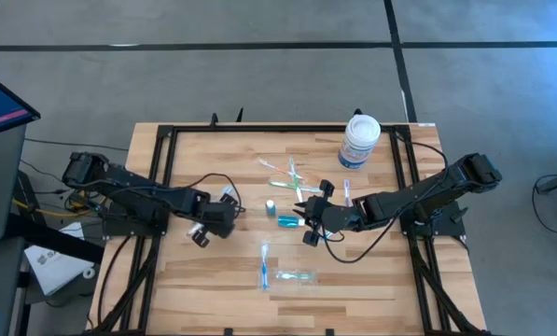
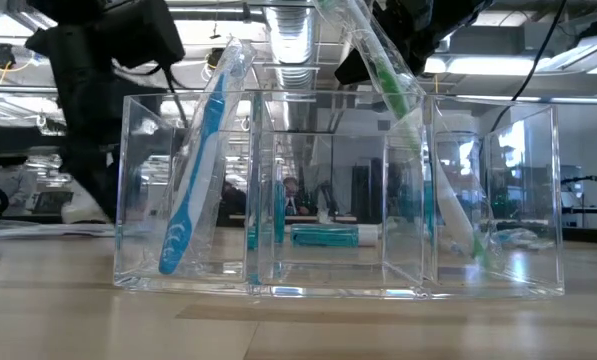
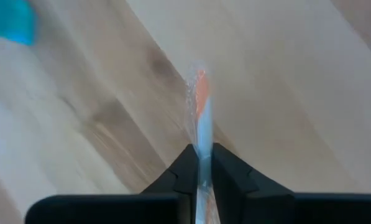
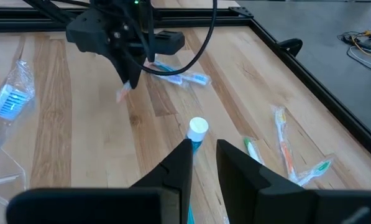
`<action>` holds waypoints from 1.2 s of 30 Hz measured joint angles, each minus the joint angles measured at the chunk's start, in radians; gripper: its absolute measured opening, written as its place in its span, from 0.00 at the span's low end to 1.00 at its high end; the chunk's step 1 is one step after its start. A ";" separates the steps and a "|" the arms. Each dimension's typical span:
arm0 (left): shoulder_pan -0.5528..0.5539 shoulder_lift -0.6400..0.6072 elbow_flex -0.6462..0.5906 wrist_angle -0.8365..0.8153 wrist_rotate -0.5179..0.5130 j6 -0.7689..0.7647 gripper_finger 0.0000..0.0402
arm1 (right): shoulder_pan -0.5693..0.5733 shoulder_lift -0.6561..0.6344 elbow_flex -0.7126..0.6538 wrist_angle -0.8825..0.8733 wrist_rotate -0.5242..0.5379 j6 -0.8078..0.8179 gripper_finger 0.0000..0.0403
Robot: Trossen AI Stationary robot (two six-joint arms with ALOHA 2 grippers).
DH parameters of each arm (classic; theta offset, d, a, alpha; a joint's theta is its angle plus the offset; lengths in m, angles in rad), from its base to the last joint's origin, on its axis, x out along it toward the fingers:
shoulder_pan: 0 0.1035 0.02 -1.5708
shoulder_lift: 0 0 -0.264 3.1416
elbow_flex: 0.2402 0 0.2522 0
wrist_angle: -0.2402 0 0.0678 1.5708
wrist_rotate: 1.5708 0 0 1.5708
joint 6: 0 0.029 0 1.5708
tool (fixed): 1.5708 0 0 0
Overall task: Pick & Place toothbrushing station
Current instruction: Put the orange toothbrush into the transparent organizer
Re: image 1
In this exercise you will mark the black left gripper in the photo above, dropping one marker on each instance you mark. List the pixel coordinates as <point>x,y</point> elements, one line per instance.
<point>219,219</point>

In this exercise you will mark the white printed booklet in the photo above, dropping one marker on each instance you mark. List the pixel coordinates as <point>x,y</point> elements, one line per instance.
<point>56,273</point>

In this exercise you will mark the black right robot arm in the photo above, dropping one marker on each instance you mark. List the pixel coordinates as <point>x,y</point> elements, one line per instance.
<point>413,196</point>

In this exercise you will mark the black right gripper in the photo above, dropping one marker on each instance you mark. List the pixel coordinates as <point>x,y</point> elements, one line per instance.
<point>329,217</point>

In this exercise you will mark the black slanted stand leg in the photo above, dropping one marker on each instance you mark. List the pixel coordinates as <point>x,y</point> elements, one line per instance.
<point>54,239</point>

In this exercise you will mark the white wipes canister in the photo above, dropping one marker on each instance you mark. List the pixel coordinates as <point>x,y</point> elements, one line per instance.
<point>359,140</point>

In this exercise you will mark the black aluminium table frame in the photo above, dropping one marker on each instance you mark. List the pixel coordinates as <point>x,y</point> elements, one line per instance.
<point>282,128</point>

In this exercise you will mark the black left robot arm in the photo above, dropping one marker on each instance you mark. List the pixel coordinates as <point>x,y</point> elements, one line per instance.
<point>133,186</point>

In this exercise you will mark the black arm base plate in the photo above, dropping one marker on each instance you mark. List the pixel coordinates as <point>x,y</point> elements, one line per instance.
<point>119,228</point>
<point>446,228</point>

